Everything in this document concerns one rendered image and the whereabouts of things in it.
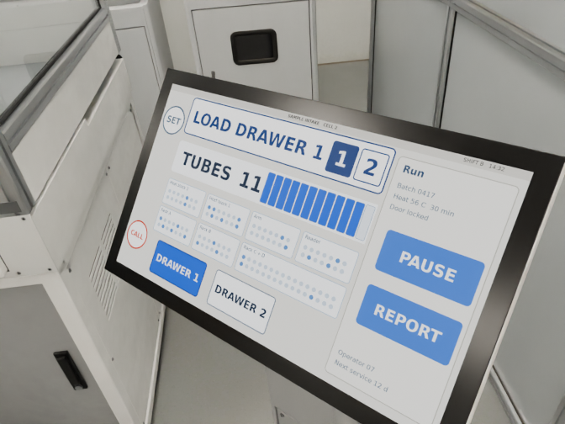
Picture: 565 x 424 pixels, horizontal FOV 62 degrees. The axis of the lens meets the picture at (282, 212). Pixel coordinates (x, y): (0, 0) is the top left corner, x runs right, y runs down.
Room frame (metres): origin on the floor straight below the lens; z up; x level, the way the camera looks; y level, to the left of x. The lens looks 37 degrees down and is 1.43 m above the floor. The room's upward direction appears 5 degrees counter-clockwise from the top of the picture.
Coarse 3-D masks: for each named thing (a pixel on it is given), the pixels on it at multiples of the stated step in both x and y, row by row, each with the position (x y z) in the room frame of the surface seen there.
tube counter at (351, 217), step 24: (264, 168) 0.49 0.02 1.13; (240, 192) 0.48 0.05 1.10; (264, 192) 0.47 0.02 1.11; (288, 192) 0.45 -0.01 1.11; (312, 192) 0.44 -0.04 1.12; (336, 192) 0.42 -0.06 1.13; (312, 216) 0.42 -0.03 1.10; (336, 216) 0.40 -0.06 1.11; (360, 216) 0.39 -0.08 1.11; (360, 240) 0.38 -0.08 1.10
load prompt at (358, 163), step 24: (192, 120) 0.59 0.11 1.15; (216, 120) 0.57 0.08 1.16; (240, 120) 0.55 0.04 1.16; (264, 120) 0.53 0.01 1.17; (240, 144) 0.53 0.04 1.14; (264, 144) 0.51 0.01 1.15; (288, 144) 0.49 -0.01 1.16; (312, 144) 0.48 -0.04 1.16; (336, 144) 0.46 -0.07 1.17; (360, 144) 0.45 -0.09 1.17; (312, 168) 0.46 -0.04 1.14; (336, 168) 0.44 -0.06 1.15; (360, 168) 0.43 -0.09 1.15; (384, 168) 0.42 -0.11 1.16
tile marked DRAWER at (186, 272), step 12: (156, 252) 0.49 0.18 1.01; (168, 252) 0.48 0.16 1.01; (180, 252) 0.47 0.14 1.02; (156, 264) 0.48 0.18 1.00; (168, 264) 0.47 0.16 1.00; (180, 264) 0.46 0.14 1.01; (192, 264) 0.45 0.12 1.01; (204, 264) 0.44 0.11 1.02; (168, 276) 0.46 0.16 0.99; (180, 276) 0.45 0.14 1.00; (192, 276) 0.44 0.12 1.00; (180, 288) 0.44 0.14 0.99; (192, 288) 0.43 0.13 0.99
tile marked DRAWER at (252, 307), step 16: (224, 272) 0.42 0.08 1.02; (224, 288) 0.41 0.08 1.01; (240, 288) 0.40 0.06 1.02; (256, 288) 0.39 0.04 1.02; (208, 304) 0.41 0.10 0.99; (224, 304) 0.40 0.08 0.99; (240, 304) 0.39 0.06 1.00; (256, 304) 0.38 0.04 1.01; (272, 304) 0.37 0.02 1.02; (240, 320) 0.37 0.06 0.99; (256, 320) 0.37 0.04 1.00
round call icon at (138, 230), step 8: (136, 224) 0.54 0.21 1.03; (144, 224) 0.53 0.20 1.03; (128, 232) 0.53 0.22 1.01; (136, 232) 0.53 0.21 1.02; (144, 232) 0.52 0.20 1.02; (128, 240) 0.53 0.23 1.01; (136, 240) 0.52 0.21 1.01; (144, 240) 0.51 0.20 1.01; (136, 248) 0.51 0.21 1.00; (144, 248) 0.50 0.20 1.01
